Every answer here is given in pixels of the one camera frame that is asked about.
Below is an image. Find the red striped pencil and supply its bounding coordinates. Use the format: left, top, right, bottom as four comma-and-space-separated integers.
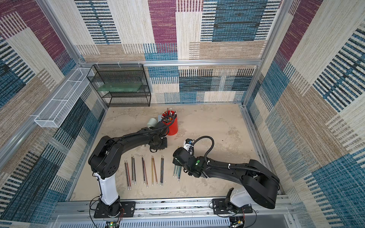
126, 162, 132, 190

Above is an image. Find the black striped pencil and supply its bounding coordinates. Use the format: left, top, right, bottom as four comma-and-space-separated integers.
124, 161, 129, 190
131, 156, 135, 184

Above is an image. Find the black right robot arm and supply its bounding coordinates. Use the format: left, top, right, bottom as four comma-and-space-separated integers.
173, 147, 280, 209

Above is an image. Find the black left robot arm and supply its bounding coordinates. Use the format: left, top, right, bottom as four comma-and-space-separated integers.
88, 123, 169, 218

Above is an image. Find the red pencil holder cup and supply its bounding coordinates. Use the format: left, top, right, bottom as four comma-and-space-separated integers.
161, 110, 178, 136

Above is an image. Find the green board on shelf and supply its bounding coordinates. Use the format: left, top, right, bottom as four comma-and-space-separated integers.
97, 83, 142, 92

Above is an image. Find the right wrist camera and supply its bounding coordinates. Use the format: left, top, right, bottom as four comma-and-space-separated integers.
183, 139, 194, 154

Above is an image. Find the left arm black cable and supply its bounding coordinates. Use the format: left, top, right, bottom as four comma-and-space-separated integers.
122, 113, 177, 140

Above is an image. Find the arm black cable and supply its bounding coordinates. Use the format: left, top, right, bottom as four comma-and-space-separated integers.
122, 113, 177, 140
191, 135, 215, 166

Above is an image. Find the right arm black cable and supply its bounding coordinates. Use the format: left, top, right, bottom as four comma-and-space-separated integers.
191, 135, 215, 166

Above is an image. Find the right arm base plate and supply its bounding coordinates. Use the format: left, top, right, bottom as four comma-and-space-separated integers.
209, 198, 253, 215

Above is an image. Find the black wire mesh shelf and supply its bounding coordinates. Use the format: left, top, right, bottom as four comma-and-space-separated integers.
86, 64, 152, 108

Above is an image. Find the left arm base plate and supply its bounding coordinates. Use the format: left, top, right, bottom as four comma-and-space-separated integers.
93, 201, 136, 219

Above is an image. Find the white wire mesh basket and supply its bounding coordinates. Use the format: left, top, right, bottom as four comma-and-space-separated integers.
34, 67, 90, 128

